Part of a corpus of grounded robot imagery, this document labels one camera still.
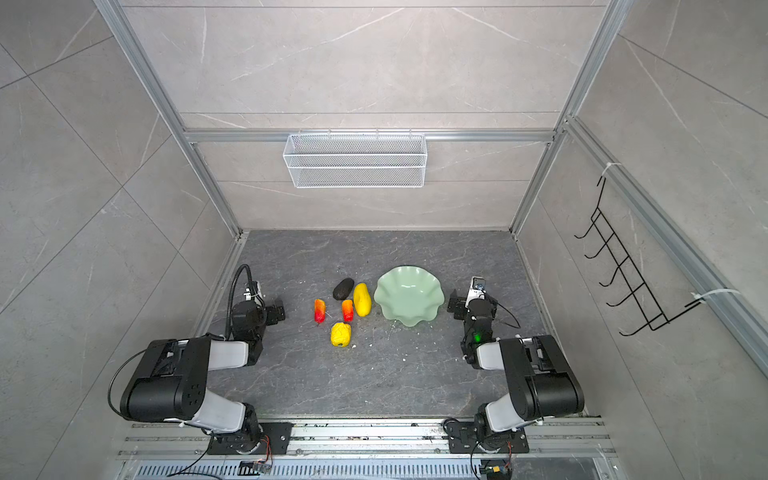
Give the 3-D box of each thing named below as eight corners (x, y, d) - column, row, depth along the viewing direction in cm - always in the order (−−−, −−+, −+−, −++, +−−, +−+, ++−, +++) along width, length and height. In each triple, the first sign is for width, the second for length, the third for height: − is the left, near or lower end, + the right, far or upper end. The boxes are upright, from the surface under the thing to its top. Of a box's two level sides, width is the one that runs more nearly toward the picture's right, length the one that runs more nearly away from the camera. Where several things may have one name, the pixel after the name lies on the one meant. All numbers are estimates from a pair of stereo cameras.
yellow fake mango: (353, 317, 98) (352, 310, 94) (356, 290, 105) (355, 282, 101) (371, 317, 98) (370, 310, 94) (372, 290, 105) (371, 282, 101)
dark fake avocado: (332, 296, 102) (330, 291, 99) (345, 280, 106) (344, 275, 104) (342, 302, 101) (341, 297, 98) (355, 285, 105) (354, 280, 102)
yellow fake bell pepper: (332, 348, 91) (329, 340, 86) (334, 330, 94) (332, 322, 90) (350, 348, 91) (347, 340, 86) (351, 330, 94) (349, 322, 90)
